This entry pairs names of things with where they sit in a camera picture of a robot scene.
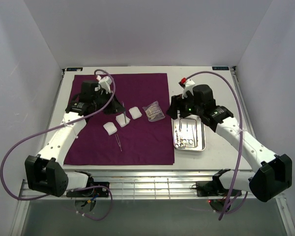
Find blue label sticker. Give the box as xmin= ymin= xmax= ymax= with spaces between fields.
xmin=66 ymin=67 xmax=83 ymax=72
xmin=212 ymin=66 xmax=229 ymax=71

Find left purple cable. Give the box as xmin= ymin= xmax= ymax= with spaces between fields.
xmin=0 ymin=69 xmax=116 ymax=220

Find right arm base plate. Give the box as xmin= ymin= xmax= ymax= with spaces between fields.
xmin=192 ymin=180 xmax=229 ymax=197

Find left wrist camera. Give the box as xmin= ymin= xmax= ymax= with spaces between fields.
xmin=94 ymin=75 xmax=112 ymax=94

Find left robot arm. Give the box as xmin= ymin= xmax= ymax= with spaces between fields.
xmin=25 ymin=76 xmax=124 ymax=197

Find purple cloth mat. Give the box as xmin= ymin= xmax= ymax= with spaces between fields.
xmin=64 ymin=73 xmax=175 ymax=166

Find left blue label sticker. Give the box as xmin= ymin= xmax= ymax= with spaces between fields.
xmin=66 ymin=67 xmax=83 ymax=72

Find gauze pad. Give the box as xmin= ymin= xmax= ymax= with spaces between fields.
xmin=129 ymin=107 xmax=142 ymax=119
xmin=103 ymin=122 xmax=118 ymax=136
xmin=116 ymin=114 xmax=130 ymax=127

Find clear plastic packet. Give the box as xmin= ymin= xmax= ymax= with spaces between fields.
xmin=143 ymin=101 xmax=165 ymax=122

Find steel scissors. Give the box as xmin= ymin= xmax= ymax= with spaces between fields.
xmin=181 ymin=123 xmax=194 ymax=145
xmin=186 ymin=122 xmax=195 ymax=145

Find steel forceps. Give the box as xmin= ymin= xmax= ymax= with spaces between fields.
xmin=178 ymin=124 xmax=188 ymax=148
xmin=175 ymin=121 xmax=187 ymax=149

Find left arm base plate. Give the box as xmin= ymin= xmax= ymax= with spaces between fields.
xmin=66 ymin=181 xmax=110 ymax=198

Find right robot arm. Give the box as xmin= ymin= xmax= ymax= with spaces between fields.
xmin=167 ymin=83 xmax=293 ymax=202

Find stainless steel tray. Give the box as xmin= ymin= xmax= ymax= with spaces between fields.
xmin=173 ymin=115 xmax=206 ymax=151

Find right blue label sticker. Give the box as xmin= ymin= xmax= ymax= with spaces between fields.
xmin=212 ymin=66 xmax=229 ymax=71

